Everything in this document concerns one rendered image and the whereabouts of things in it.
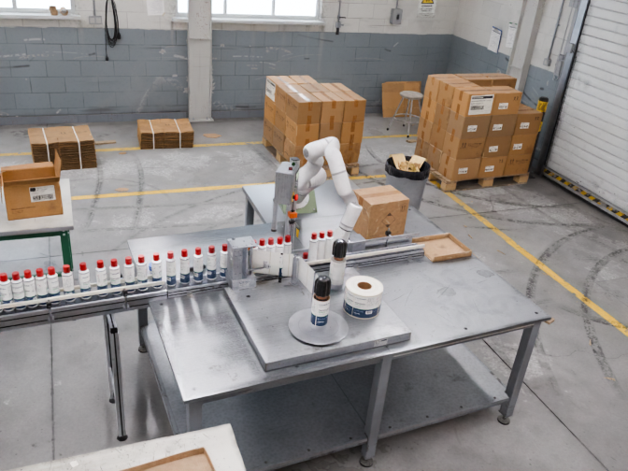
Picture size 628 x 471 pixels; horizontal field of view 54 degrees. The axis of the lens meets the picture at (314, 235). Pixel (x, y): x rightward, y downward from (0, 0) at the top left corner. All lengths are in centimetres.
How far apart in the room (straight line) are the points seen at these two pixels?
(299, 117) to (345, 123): 57
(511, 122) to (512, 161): 50
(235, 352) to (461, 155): 465
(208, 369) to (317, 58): 682
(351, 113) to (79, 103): 363
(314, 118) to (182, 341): 423
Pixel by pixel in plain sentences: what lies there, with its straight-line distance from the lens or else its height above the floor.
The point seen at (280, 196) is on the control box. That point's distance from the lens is 347.
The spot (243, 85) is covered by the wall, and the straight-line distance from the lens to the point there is 901.
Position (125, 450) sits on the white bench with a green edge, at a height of 80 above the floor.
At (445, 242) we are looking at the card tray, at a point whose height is 83.
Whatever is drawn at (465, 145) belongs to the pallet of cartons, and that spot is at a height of 57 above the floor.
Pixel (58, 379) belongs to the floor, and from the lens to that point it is 434.
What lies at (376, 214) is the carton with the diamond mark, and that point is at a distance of 405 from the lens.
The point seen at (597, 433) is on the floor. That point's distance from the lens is 448.
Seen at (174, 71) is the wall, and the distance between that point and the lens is 876.
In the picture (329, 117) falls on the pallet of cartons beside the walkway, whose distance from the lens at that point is 702.
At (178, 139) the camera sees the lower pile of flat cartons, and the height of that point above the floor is 11.
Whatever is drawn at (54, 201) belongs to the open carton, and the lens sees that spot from 451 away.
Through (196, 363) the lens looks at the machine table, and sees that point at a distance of 304.
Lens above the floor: 278
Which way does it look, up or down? 28 degrees down
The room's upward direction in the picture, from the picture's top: 5 degrees clockwise
